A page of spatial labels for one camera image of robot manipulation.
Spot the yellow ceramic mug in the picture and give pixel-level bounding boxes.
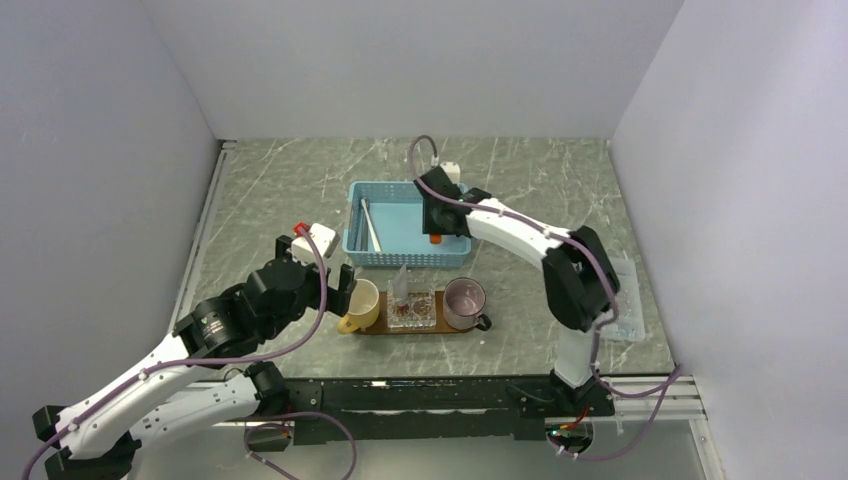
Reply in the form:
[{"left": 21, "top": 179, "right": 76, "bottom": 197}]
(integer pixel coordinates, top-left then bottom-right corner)
[{"left": 337, "top": 279, "right": 380, "bottom": 335}]

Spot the brown oval wooden tray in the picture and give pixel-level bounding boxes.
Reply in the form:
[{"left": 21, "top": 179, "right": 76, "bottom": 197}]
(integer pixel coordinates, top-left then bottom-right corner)
[{"left": 356, "top": 290, "right": 473, "bottom": 335}]

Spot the mauve ceramic mug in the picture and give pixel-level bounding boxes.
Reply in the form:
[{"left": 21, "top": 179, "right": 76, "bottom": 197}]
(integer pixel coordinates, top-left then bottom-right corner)
[{"left": 442, "top": 277, "right": 492, "bottom": 331}]

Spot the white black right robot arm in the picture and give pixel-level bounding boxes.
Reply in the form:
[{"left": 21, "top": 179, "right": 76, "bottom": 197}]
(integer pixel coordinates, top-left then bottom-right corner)
[{"left": 414, "top": 167, "right": 620, "bottom": 415}]

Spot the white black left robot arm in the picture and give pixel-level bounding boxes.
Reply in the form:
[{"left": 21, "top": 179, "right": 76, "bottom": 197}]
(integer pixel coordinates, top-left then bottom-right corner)
[{"left": 33, "top": 224, "right": 356, "bottom": 479}]

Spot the light blue plastic basket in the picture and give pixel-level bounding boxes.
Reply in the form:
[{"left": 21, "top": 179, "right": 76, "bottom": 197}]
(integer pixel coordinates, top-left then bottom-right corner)
[{"left": 342, "top": 181, "right": 472, "bottom": 268}]

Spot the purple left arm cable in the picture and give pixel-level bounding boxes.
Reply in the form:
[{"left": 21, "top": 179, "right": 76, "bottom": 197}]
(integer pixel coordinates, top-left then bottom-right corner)
[{"left": 19, "top": 228, "right": 359, "bottom": 480}]

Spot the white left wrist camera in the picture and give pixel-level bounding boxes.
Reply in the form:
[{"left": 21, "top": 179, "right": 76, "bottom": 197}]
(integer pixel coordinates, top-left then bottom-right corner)
[{"left": 290, "top": 222, "right": 340, "bottom": 264}]

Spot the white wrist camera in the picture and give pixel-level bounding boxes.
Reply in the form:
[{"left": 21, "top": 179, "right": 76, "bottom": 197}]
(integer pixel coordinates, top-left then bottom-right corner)
[
  {"left": 290, "top": 222, "right": 340, "bottom": 264},
  {"left": 440, "top": 162, "right": 461, "bottom": 184}
]

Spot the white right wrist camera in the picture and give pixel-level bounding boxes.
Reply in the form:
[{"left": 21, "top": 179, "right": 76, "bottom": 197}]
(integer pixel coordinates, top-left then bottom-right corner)
[{"left": 440, "top": 162, "right": 461, "bottom": 184}]

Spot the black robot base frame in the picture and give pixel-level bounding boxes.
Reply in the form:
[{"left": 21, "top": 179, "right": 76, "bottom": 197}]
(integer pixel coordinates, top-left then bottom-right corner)
[{"left": 249, "top": 373, "right": 615, "bottom": 441}]

